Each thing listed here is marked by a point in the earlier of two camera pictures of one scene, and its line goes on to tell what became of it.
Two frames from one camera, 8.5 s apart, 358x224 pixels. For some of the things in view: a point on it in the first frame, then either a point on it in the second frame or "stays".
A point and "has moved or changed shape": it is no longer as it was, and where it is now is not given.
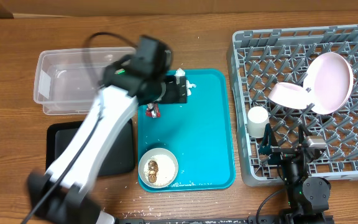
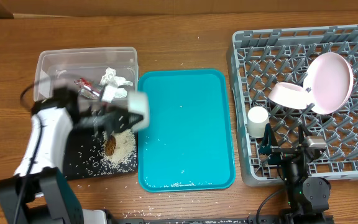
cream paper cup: [257, 119] stays
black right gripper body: [282, 154] stays
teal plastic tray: [200, 134] stays
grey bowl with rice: [168, 168] to [138, 103]
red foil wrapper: [153, 110] to [87, 88]
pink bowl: [289, 95] stays
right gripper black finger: [268, 141] stays
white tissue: [180, 73] has moved or changed shape
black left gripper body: [173, 91] to [107, 121]
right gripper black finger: [301, 130] stays
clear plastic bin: [66, 81] stays
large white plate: [329, 78] stays
